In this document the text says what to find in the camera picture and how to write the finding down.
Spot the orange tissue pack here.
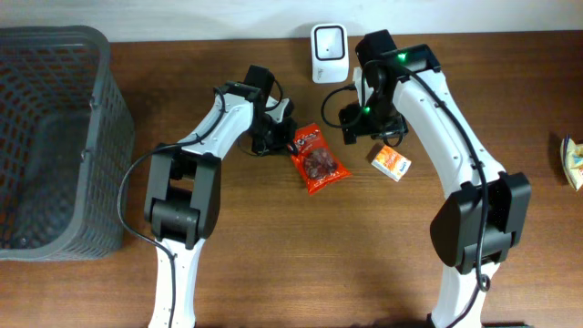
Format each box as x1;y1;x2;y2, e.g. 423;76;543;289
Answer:
372;145;412;181

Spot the red snack bag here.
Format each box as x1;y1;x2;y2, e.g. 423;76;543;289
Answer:
289;123;352;195

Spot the cream biscuit packet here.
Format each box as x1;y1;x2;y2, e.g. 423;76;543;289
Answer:
560;134;582;191

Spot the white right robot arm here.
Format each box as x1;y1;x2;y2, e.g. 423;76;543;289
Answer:
338;30;532;327

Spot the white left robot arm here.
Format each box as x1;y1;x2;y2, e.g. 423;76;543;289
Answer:
144;66;297;328

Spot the white barcode scanner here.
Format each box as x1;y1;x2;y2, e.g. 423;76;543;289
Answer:
311;24;350;84

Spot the grey plastic mesh basket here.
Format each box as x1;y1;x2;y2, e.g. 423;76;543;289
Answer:
1;26;135;261

